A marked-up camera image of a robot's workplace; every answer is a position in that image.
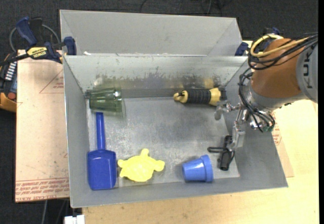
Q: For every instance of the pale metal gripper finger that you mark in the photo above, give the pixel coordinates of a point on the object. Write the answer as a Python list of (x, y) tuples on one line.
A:
[(219, 112), (239, 138)]

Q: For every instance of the blue plastic cup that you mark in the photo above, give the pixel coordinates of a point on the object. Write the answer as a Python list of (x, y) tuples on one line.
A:
[(196, 169)]

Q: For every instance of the grey metal bin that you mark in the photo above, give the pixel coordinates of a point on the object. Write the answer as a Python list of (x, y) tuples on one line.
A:
[(164, 126)]

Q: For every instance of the yellow turtle-shaped mould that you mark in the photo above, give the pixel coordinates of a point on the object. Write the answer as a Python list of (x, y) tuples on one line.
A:
[(139, 167)]

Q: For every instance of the green clear glass cup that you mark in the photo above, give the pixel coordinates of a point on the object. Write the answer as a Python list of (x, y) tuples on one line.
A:
[(106, 101)]

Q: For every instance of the blue plastic scoop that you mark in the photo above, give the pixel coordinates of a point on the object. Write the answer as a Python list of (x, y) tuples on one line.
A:
[(101, 167)]

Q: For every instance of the brown cardboard board, red print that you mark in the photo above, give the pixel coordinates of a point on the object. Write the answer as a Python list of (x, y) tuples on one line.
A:
[(40, 129)]

